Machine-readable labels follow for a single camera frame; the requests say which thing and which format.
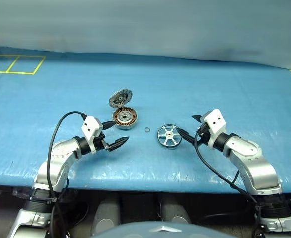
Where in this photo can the silver motor housing copper windings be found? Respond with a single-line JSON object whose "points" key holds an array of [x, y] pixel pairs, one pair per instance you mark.
{"points": [[124, 116]]}

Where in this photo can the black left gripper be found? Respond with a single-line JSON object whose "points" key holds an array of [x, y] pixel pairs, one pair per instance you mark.
{"points": [[99, 143]]}

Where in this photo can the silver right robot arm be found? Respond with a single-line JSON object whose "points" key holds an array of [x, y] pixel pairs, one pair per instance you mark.
{"points": [[257, 166]]}

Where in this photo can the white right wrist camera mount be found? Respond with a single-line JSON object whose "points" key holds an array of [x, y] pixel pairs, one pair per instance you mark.
{"points": [[216, 121]]}

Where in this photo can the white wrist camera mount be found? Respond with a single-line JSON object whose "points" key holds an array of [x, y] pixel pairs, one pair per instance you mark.
{"points": [[91, 126], [216, 121]]}

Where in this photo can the black rotor silver spokes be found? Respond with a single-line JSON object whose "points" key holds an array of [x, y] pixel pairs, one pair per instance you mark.
{"points": [[170, 135]]}

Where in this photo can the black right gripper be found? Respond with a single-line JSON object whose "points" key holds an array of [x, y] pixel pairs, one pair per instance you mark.
{"points": [[203, 134]]}

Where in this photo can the grey-blue rounded robot torso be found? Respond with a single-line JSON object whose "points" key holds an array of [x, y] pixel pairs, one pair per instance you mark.
{"points": [[160, 231]]}

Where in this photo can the silver motor gear cover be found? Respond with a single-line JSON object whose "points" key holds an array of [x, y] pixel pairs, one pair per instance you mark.
{"points": [[120, 98]]}

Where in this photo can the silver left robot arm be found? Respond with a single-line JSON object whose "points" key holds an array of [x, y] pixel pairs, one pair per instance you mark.
{"points": [[58, 158]]}

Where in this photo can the blue table cover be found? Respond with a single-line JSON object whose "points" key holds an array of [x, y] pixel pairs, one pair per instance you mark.
{"points": [[160, 86]]}

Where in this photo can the grey rounded shape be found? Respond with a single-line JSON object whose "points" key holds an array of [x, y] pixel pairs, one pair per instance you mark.
{"points": [[175, 210], [105, 215]]}

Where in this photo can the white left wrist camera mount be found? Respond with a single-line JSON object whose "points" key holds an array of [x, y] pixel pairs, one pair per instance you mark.
{"points": [[91, 126]]}

